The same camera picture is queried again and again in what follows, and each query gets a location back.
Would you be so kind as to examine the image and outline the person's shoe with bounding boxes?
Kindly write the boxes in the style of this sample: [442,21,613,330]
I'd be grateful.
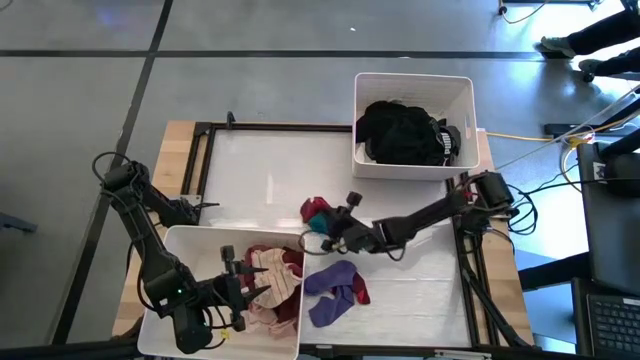
[539,35,577,59]
[578,58,607,84]

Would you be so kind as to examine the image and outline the yellow floor cable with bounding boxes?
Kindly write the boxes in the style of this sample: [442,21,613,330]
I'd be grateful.
[483,113,640,146]

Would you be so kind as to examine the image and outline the black cable bundle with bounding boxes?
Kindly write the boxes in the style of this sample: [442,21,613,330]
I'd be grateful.
[505,184,540,237]

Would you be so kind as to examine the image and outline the white woven-texture plastic basket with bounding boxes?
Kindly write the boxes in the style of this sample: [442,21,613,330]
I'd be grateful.
[352,72,481,182]
[136,224,307,360]

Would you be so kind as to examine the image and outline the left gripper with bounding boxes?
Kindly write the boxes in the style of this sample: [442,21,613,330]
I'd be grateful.
[209,244,272,332]

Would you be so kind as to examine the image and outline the black desk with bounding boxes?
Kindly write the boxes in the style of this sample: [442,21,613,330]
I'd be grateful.
[517,142,640,296]

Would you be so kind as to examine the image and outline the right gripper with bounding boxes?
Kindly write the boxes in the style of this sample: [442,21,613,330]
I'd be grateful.
[321,191,389,254]

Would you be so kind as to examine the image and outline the person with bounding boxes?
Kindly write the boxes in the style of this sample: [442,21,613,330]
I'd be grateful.
[567,9,640,76]

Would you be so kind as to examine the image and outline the white floor cable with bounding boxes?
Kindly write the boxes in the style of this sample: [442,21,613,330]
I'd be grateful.
[493,82,640,171]

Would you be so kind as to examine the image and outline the black laptop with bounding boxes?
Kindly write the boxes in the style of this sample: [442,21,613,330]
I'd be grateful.
[571,277,640,359]

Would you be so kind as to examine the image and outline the pink garment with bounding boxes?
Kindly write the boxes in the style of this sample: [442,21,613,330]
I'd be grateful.
[242,303,300,339]

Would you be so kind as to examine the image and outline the black Puma waistband shorts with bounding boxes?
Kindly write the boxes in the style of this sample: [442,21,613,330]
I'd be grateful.
[427,117,464,167]

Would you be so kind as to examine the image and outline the large black garment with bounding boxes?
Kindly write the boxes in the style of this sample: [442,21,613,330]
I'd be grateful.
[355,99,441,166]

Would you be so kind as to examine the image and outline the yellow cable black plug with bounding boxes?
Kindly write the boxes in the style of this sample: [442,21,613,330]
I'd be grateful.
[497,0,551,25]

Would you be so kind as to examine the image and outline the black rig frame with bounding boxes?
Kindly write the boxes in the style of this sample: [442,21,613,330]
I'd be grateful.
[0,339,640,360]

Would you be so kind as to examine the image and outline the black floor stand foot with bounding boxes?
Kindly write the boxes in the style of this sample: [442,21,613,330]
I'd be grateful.
[0,212,39,235]

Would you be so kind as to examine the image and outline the black metal table frame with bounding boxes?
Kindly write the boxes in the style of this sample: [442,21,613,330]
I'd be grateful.
[180,110,535,351]

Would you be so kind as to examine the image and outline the dark red sock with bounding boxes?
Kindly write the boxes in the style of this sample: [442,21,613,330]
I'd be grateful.
[351,272,372,306]
[299,196,334,225]

